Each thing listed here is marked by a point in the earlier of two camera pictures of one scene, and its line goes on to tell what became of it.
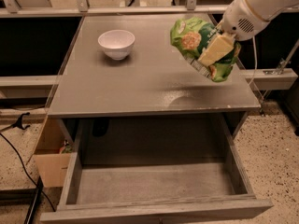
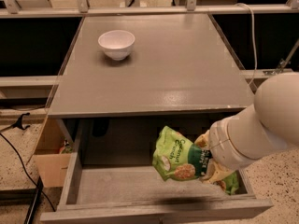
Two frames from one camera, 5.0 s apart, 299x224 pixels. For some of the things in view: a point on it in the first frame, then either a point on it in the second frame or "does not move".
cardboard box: x=53 y=155 does not move
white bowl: x=117 y=44 does not move
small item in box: x=66 y=148 does not move
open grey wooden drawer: x=160 y=193 does not move
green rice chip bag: x=189 y=37 -> x=178 y=159
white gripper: x=238 y=20 -> x=219 y=144
